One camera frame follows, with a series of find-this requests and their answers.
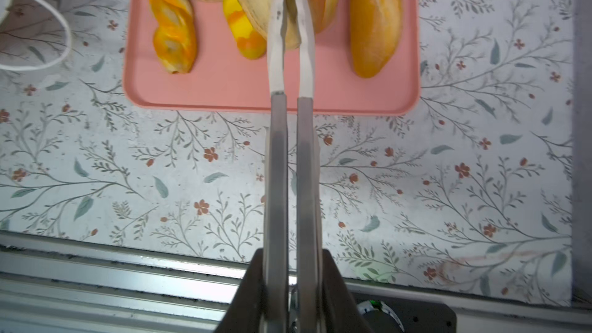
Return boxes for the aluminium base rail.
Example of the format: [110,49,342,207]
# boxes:
[1,231,591,332]

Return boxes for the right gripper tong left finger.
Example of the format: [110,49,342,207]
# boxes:
[261,0,289,332]

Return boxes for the orange twisted fake bread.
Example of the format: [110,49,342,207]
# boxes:
[149,0,197,74]

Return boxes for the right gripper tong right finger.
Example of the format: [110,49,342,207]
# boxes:
[294,0,324,332]

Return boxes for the white floral paper bag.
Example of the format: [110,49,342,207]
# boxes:
[0,0,73,73]

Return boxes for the yellow croissant fake bread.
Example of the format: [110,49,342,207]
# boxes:
[223,0,267,60]

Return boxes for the long golden baguette fake bread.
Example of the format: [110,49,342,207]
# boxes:
[349,0,402,79]

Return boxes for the pink plastic tray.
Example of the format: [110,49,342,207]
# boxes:
[123,0,421,116]

